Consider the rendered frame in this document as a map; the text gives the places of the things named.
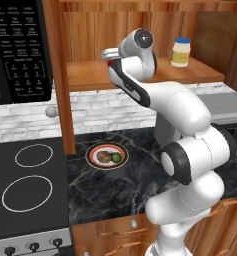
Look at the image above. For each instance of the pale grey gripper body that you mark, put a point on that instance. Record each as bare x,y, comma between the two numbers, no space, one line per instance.
110,54

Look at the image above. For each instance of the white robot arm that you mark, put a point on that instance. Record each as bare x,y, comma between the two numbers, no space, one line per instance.
180,110

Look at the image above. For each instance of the wooden cabinet door with knob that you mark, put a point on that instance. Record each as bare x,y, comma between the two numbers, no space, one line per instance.
61,83

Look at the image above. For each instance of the jam jar with blue lid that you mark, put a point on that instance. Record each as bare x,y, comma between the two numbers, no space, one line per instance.
180,53

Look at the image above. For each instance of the round silver door knob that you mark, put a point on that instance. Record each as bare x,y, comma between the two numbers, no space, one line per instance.
51,111

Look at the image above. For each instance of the brown bread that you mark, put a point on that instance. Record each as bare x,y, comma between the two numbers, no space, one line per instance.
104,156

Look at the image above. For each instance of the green avocado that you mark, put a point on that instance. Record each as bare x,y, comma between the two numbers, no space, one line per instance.
115,157

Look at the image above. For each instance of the white plate with red rim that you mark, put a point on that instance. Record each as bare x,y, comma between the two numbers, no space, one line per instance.
93,160

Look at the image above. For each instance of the wooden base cupboard door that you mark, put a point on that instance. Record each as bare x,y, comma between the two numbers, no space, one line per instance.
93,248

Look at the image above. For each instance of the black microwave oven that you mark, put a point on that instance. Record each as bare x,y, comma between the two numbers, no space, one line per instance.
20,50

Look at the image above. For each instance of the silver toaster oven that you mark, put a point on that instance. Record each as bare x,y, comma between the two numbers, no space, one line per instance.
223,106

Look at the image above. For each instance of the black hob stove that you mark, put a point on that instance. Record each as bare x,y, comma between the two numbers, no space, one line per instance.
30,186

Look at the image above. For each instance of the small silver drawer knob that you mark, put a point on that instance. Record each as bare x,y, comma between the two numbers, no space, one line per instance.
133,223

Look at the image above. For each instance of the wooden drawer front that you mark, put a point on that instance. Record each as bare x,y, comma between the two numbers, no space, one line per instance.
86,228

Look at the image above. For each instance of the black stove knob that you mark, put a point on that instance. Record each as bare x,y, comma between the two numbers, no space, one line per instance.
34,246
9,250
57,242

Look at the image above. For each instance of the wooden base cupboard run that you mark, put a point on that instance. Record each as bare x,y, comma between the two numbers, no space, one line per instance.
230,230

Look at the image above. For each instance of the open wooden wall cabinet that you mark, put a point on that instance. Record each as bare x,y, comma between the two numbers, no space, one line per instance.
90,73

